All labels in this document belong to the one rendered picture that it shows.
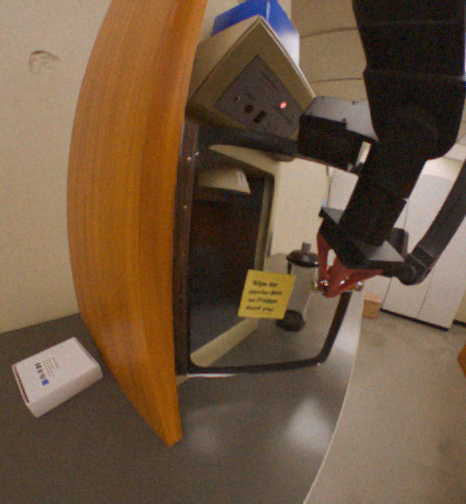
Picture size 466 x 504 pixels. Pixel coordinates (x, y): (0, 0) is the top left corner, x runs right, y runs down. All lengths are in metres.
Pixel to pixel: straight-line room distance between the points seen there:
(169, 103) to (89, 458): 0.44
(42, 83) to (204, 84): 0.54
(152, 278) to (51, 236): 0.53
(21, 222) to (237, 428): 0.68
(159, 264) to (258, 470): 0.33
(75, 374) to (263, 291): 0.38
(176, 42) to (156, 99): 0.06
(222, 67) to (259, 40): 0.05
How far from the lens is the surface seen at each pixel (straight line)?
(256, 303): 0.30
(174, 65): 0.18
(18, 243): 0.66
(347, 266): 0.21
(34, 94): 0.71
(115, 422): 0.41
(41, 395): 0.44
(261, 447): 0.39
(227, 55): 0.26
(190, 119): 0.29
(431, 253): 0.50
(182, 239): 0.25
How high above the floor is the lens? 1.29
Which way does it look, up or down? 14 degrees down
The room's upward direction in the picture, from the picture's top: 6 degrees clockwise
